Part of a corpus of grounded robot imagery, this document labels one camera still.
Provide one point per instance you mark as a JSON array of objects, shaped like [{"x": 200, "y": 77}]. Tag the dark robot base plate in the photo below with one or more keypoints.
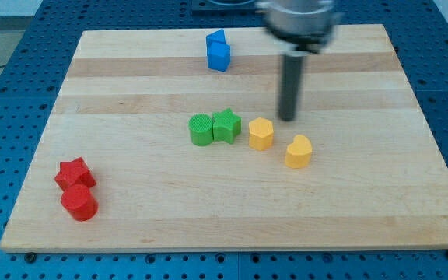
[{"x": 222, "y": 6}]

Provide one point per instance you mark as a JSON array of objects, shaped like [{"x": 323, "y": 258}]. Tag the blue cube block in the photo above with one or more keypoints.
[{"x": 218, "y": 56}]

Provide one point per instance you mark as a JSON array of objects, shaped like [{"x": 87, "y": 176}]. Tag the red star block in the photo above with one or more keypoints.
[{"x": 74, "y": 172}]

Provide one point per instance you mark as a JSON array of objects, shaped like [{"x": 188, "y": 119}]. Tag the blue triangle block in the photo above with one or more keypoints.
[{"x": 216, "y": 37}]

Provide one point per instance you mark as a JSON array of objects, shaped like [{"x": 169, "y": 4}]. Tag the red cylinder block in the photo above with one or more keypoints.
[{"x": 79, "y": 202}]

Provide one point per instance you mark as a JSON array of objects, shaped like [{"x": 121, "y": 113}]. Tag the yellow heart block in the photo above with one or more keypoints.
[{"x": 299, "y": 152}]

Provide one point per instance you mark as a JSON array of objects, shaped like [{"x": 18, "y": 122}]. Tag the green star block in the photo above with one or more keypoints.
[{"x": 226, "y": 126}]

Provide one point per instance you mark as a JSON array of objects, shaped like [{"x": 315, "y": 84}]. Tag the wooden board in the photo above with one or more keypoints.
[{"x": 376, "y": 179}]

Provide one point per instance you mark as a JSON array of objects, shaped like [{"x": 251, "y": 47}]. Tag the yellow hexagon block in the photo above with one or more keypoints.
[{"x": 261, "y": 134}]

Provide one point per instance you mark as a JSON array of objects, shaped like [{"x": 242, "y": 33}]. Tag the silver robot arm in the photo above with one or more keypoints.
[{"x": 306, "y": 26}]

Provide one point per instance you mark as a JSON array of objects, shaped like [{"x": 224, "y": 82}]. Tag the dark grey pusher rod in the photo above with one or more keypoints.
[{"x": 291, "y": 78}]

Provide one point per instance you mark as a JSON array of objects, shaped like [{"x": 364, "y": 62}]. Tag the green cylinder block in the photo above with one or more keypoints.
[{"x": 201, "y": 129}]

